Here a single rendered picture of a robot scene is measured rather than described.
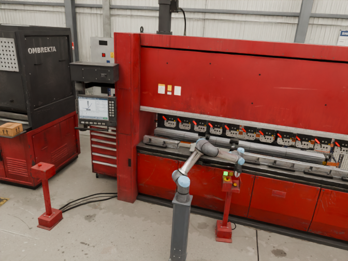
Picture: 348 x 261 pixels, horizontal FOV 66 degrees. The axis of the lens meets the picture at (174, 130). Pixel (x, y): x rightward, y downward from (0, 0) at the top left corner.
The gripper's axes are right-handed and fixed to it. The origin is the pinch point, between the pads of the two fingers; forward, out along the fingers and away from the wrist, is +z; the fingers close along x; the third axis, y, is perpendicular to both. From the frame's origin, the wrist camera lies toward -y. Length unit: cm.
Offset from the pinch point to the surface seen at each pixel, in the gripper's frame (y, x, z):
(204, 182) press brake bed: 30, 33, 33
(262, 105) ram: 39, -23, -73
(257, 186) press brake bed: 17.7, -29.8, 23.6
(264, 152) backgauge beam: 57, -42, -3
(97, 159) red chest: 88, 202, 53
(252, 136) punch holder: 37, -17, -35
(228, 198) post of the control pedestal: -2.4, 5.4, 29.4
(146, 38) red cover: 70, 118, -136
